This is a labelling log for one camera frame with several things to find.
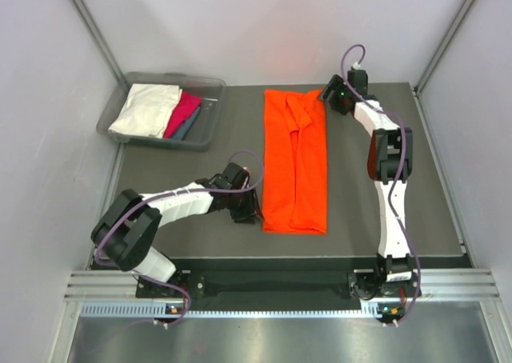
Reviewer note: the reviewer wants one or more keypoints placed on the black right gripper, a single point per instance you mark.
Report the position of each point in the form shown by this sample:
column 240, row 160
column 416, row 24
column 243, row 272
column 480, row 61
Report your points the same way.
column 336, row 85

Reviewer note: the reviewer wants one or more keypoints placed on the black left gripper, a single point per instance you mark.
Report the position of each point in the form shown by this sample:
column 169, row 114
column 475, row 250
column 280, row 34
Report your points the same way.
column 250, row 210

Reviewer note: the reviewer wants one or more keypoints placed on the orange t shirt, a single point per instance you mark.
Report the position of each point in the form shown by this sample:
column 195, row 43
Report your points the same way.
column 294, row 192

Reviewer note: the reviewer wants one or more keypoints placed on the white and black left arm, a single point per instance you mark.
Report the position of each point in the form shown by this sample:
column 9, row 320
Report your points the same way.
column 125, row 234

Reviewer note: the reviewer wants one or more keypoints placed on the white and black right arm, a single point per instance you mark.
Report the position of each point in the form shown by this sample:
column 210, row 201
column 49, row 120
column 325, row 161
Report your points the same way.
column 389, row 166

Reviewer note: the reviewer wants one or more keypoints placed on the clear plastic bin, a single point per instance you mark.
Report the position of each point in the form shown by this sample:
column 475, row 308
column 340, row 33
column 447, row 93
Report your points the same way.
column 210, row 90

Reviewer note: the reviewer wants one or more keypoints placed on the blue grey folded t shirt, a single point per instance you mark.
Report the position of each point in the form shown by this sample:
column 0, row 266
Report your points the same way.
column 185, row 127

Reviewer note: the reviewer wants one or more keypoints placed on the crimson folded t shirt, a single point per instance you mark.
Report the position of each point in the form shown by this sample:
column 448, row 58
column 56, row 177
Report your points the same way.
column 186, row 106

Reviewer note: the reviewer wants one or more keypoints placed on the white folded t shirt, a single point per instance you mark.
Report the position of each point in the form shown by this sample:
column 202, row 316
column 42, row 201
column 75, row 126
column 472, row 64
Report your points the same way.
column 147, row 110

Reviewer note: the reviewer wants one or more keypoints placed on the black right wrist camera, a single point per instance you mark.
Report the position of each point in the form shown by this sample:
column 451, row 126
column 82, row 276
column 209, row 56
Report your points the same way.
column 357, row 81

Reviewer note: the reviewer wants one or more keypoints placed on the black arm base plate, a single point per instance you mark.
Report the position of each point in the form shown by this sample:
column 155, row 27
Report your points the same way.
column 348, row 278

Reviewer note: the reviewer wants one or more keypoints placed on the grey slotted cable duct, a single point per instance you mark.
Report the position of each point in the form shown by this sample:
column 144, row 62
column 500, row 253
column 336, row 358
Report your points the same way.
column 162, row 310

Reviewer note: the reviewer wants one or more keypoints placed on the aluminium frame rail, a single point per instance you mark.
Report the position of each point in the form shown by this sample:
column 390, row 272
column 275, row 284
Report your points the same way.
column 436, row 284

